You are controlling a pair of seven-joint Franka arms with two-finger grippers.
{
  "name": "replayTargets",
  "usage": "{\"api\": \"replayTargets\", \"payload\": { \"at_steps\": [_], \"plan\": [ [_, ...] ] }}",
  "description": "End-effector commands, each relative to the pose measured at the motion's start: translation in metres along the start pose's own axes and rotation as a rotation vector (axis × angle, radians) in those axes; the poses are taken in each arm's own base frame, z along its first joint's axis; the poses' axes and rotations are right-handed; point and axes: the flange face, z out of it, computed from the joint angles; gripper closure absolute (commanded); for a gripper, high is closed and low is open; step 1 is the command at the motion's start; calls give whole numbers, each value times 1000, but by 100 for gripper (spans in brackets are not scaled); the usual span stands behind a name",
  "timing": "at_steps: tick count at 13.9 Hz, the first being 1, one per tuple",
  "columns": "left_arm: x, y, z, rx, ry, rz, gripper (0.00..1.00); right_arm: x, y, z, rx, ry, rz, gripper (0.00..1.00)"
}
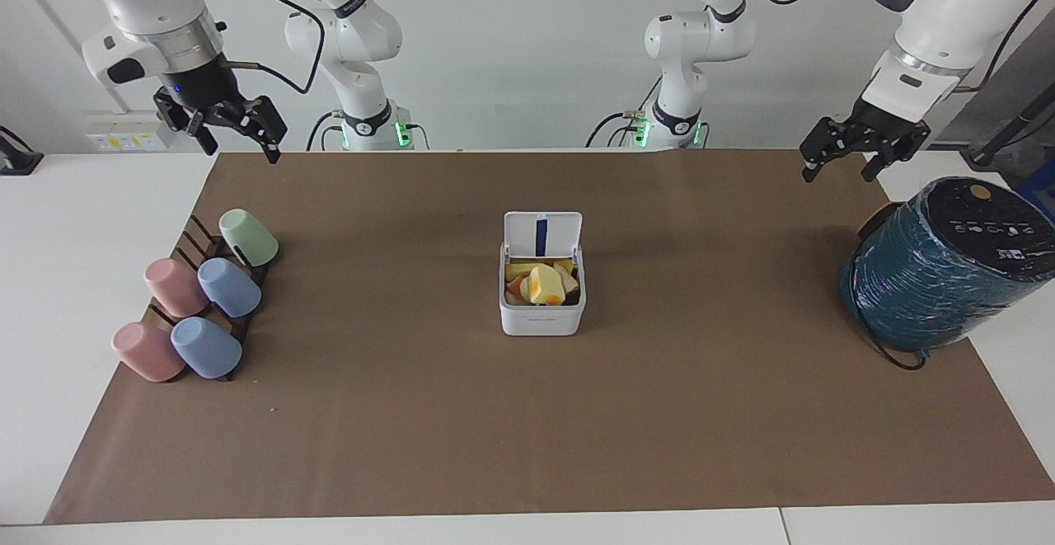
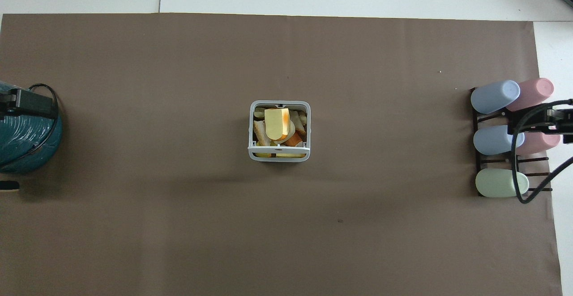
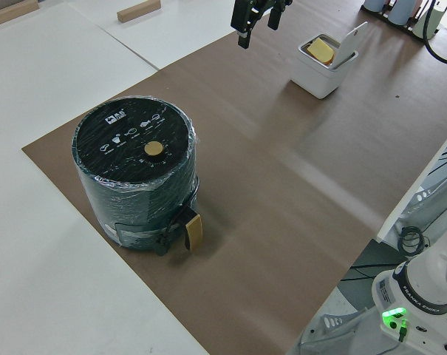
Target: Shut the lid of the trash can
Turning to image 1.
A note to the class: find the green plastic cup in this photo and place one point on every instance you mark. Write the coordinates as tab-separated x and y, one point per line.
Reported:
251	240

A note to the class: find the pink plastic cup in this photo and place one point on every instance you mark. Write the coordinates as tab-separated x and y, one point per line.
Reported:
148	353
175	288

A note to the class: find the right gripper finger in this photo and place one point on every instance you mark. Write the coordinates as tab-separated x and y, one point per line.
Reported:
185	116
264	120

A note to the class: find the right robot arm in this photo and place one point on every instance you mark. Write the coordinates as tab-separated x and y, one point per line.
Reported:
148	1

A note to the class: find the white wall socket box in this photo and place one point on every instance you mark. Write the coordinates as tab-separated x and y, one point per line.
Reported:
124	133

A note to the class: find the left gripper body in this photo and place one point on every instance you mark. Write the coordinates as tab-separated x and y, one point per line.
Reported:
882	123

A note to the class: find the blue plastic cup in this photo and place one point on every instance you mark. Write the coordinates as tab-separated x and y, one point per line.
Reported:
206	349
231	288

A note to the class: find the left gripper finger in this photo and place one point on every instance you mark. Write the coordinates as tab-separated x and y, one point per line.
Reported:
827	139
902	143

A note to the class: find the white trash can with lid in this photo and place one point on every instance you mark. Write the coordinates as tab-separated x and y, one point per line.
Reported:
542	318

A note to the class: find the black stand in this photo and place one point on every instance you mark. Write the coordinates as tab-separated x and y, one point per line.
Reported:
1001	141
16	159

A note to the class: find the dark wooden cup rack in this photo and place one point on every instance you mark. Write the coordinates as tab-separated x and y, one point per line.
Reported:
200	240

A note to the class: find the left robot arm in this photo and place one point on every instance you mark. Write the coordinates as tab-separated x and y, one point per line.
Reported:
948	17

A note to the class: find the yellow orange fruit peel scraps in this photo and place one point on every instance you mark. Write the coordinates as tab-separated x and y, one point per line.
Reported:
546	285

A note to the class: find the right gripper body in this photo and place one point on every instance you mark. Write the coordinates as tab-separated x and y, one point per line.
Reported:
202	83

